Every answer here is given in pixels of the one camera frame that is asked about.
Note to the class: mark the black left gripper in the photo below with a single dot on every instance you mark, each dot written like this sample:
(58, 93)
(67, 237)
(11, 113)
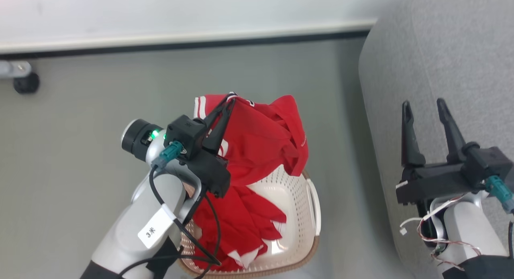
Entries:
(211, 172)

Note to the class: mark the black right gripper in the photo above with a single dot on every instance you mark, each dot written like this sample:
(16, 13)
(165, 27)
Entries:
(433, 182)

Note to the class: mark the red white sports garment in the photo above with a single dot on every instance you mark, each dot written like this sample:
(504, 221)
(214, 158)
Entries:
(261, 138)

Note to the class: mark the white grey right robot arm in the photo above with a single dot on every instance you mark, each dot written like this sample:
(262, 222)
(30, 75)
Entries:
(466, 227)

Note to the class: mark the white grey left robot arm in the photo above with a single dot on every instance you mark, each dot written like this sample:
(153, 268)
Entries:
(128, 231)

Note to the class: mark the cream perforated laundry basket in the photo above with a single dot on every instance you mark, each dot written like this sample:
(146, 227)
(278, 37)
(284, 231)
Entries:
(297, 206)

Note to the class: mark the black partition base strip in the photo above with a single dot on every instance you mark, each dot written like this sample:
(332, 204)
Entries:
(200, 43)

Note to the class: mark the grey fabric sofa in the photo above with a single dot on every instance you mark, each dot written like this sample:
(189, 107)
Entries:
(441, 50)

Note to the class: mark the black caster wheel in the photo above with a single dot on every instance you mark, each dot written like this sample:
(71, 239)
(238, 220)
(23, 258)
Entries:
(26, 84)

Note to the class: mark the grey metal partition foot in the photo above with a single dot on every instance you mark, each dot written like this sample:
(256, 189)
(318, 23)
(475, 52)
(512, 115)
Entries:
(14, 69)

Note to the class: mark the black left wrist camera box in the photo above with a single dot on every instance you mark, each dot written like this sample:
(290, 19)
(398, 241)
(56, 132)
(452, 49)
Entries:
(186, 130)

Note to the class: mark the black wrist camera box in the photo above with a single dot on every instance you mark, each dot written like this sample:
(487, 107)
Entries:
(186, 130)
(490, 164)

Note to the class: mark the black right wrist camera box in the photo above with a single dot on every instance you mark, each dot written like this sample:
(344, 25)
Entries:
(490, 164)

